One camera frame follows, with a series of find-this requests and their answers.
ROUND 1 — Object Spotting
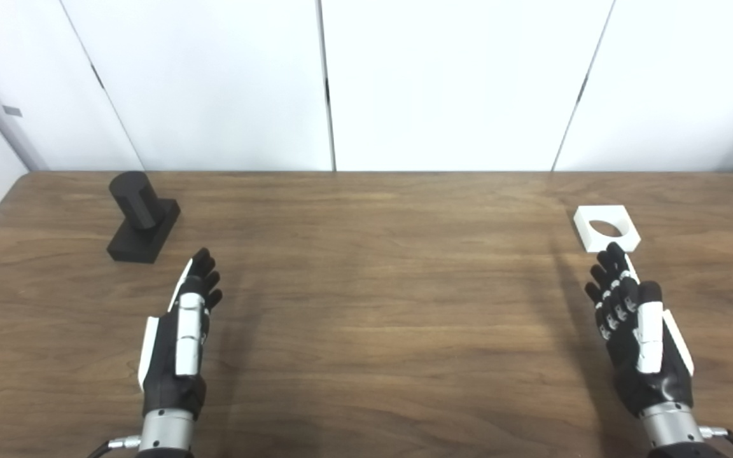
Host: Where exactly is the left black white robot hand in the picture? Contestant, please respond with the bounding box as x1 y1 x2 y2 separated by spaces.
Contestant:
138 248 223 421

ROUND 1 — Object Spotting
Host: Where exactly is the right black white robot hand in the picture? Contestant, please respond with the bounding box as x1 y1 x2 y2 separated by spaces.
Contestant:
585 242 695 418

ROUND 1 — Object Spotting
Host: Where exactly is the white square piece with hole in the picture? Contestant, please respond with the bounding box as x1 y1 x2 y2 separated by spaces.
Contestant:
573 205 641 253

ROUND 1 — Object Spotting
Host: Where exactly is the black peg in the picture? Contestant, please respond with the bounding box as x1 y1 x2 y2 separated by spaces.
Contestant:
107 171 181 264

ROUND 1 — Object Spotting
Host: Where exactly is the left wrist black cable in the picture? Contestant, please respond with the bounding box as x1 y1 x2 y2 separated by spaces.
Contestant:
87 435 142 458

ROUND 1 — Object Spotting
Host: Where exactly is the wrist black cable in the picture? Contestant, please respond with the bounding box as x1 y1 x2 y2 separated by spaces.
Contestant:
700 426 733 458
87 435 142 458

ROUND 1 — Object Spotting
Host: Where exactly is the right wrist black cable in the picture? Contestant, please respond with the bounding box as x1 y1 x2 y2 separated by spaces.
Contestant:
700 426 733 458

